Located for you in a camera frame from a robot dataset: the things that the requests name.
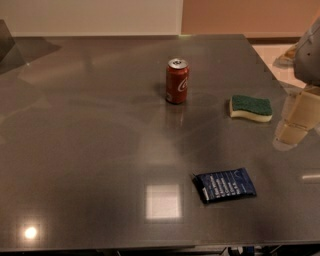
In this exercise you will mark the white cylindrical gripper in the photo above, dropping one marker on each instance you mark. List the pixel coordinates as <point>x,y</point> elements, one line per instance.
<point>308,61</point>

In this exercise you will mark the red coke can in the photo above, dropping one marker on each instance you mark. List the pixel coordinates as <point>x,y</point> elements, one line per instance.
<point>177,75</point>

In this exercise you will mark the blue rxbar wrapper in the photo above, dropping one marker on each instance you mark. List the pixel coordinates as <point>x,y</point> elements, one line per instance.
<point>224,185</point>

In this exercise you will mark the green yellow sponge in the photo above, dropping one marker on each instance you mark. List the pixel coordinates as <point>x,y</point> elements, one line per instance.
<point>255,109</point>

